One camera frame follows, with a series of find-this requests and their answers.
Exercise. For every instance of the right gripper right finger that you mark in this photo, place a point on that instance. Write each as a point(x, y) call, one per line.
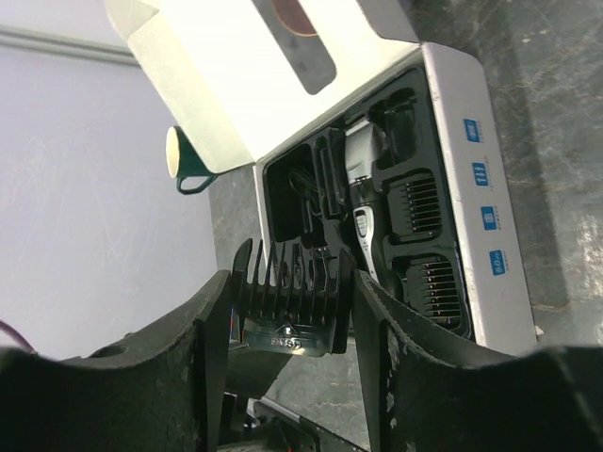
point(428, 389)

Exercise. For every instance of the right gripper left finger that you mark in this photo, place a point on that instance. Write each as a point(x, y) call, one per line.
point(157, 389)

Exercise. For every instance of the black comb guard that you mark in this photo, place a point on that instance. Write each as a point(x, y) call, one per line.
point(294, 302)
point(432, 288)
point(414, 208)

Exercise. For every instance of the black rectangular stick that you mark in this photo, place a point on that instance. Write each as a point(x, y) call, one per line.
point(328, 152)

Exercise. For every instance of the black silver hair clipper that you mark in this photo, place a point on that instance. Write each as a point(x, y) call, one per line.
point(363, 147)

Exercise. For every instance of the black plastic tray insert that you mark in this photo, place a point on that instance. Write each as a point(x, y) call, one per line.
point(373, 182)

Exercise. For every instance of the dark green mug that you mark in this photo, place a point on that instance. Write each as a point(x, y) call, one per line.
point(183, 162)

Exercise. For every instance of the white cardboard clipper box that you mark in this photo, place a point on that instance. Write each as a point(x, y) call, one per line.
point(244, 88)

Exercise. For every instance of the red bowl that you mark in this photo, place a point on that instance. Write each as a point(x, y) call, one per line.
point(293, 17)

